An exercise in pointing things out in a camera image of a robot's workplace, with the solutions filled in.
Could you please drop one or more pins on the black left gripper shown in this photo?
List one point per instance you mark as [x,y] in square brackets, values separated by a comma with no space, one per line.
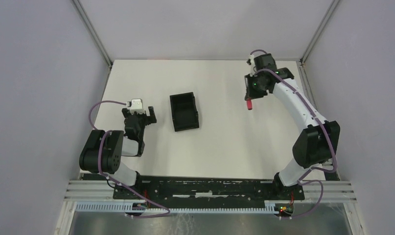
[150,119]

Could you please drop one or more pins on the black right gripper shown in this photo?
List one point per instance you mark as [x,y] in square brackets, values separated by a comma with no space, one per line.
[251,94]

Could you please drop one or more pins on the red handled screwdriver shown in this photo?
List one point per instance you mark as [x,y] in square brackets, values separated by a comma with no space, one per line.
[249,104]

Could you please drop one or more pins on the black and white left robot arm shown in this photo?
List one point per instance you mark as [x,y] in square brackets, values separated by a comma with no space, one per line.
[102,152]

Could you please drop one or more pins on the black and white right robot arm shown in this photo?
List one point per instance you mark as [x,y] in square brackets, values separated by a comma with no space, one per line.
[290,95]

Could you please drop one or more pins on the black plastic bin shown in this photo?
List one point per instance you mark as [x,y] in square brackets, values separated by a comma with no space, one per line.
[184,112]

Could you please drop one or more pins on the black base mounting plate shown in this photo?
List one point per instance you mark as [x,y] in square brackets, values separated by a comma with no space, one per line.
[214,193]

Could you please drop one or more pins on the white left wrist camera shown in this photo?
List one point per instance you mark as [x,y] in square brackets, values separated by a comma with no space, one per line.
[134,104]

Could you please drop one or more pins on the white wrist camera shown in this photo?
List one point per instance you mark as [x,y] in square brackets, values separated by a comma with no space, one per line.
[134,104]
[251,61]

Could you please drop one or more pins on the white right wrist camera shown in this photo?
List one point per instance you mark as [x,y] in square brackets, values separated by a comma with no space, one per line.
[251,61]

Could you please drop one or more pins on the aluminium right corner post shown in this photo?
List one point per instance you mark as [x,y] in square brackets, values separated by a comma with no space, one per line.
[321,27]

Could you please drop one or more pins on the aluminium corner post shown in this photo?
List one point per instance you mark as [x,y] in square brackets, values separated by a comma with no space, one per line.
[321,27]
[92,32]

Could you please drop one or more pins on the aluminium left corner post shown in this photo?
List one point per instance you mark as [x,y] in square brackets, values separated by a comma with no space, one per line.
[92,32]

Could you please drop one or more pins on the aluminium right side rail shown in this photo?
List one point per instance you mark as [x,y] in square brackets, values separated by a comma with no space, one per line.
[318,148]

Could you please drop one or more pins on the white slotted cable duct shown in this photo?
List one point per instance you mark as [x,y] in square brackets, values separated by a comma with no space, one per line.
[132,207]

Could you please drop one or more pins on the aluminium front frame rail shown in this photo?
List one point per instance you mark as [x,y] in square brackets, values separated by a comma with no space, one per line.
[329,191]

